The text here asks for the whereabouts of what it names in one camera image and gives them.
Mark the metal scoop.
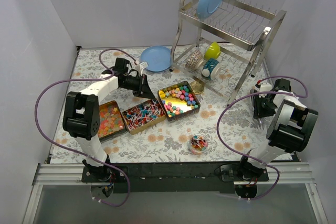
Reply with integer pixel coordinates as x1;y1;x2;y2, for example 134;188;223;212
250;95;263;127

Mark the teal white mug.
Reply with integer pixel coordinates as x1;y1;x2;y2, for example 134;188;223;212
201;58;221;80

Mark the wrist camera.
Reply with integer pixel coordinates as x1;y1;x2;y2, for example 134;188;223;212
255;81;272;98
134;61;148;76

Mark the gold round tin lid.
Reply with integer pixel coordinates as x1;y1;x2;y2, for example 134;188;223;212
190;81;204;94

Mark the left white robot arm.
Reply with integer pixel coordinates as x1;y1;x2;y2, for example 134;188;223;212
62;58;154;182

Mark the blue plate on table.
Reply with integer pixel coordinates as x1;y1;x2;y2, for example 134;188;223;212
140;46;171;72

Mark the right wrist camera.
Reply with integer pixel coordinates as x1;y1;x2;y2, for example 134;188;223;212
255;81;272;98

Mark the tin of star candies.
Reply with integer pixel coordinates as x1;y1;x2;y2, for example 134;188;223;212
157;81;201;122

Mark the clear glass bowl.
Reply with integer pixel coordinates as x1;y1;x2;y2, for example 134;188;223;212
188;134;208;155

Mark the yellow-green bowl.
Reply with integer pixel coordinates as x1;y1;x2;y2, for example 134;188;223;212
204;42;221;60

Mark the steel dish rack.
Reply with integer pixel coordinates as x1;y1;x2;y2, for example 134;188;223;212
170;0;286;103

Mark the patterned ceramic cup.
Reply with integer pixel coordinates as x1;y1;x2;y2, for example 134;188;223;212
185;49;203;70

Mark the tin of gummy candies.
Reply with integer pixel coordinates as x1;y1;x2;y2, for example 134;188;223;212
98;101;127;143

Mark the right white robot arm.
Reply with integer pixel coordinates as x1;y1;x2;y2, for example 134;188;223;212
237;78;319;181

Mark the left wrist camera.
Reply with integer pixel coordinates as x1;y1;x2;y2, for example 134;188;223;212
134;61;148;76

